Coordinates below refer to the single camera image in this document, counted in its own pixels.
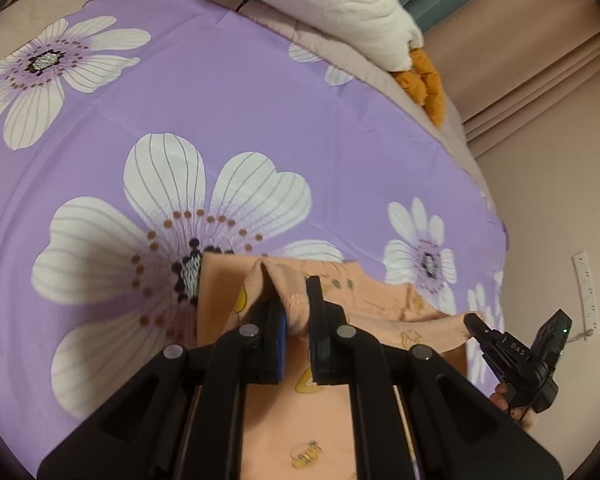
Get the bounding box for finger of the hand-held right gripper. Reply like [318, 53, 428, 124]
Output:
[463, 312, 506, 361]

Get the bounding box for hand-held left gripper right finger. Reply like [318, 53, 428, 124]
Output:
[305, 276, 566, 480]

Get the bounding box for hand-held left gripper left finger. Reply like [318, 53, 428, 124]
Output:
[37, 302, 288, 480]

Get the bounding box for orange printed long-sleeve shirt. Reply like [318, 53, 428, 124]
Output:
[195, 252, 470, 480]

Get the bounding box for person's right hand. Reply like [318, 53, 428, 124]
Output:
[489, 382, 540, 433]

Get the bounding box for white power strip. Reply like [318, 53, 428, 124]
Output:
[571, 251, 600, 336]

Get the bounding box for purple floral bed sheet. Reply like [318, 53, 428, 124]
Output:
[0, 0, 510, 426]

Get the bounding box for pink curtain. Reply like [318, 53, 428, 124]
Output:
[420, 0, 600, 148]

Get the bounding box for white plush goose toy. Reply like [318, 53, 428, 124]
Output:
[207, 0, 447, 126]

